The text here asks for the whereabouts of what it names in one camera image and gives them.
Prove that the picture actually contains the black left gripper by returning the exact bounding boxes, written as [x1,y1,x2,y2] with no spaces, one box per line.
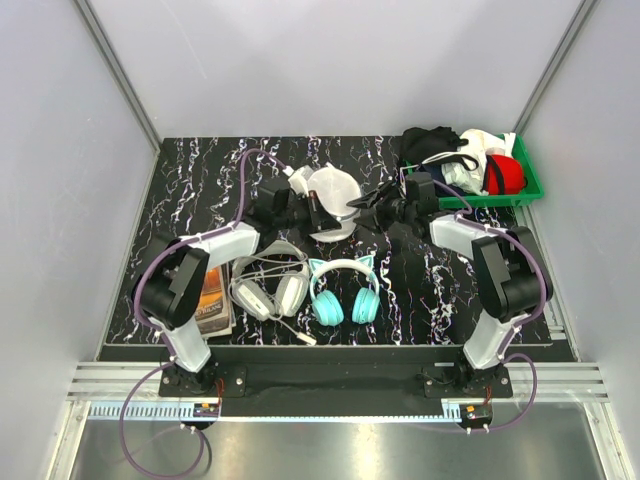
[275,190,341,236]

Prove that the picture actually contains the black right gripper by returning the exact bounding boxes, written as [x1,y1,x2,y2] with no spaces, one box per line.
[347,180,416,235]

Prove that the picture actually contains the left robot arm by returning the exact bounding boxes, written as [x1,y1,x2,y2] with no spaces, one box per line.
[131,188,340,396]

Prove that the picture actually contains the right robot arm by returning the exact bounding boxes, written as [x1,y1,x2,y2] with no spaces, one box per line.
[347,171,553,397]

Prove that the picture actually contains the red bra in bin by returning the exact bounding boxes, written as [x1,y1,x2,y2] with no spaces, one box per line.
[483,155,528,196]

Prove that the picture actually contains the navy garment in bin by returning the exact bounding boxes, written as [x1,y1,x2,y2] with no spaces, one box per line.
[417,164,468,197]

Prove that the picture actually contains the black garment in bin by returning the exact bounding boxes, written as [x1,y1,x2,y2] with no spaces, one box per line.
[399,126,469,164]

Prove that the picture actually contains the white over-ear headphones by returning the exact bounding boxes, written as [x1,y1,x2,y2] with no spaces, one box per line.
[230,240,310,321]

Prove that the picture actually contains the teal cat-ear headphones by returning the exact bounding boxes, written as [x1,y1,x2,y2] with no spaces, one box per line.
[308,254,380,327]

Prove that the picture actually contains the paperback book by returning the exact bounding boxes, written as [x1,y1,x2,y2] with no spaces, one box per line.
[195,264,235,339]

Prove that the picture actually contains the green plastic bin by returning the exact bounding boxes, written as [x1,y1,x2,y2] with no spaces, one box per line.
[403,133,545,211]

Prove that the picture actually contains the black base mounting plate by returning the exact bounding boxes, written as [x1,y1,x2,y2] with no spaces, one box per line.
[159,346,513,419]

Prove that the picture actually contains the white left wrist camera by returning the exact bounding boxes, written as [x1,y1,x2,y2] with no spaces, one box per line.
[283,165,314,196]

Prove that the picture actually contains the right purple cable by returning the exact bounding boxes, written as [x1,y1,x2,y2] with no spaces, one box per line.
[429,179,549,436]

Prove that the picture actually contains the purple cable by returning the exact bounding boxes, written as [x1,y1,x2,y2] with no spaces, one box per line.
[118,148,296,475]
[429,179,549,436]

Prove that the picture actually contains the white headphone cable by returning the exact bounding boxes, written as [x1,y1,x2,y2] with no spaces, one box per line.
[264,309,318,346]

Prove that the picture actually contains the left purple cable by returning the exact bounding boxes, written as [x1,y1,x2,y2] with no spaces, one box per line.
[118,148,296,475]

